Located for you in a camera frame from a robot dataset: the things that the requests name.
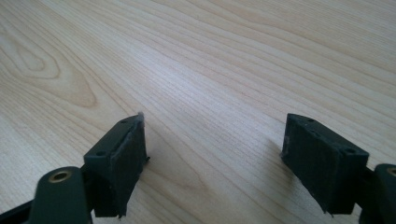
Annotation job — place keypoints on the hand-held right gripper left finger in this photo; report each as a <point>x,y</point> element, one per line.
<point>116,166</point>

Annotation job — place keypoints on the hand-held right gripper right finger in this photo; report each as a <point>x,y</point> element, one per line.
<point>323,169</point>

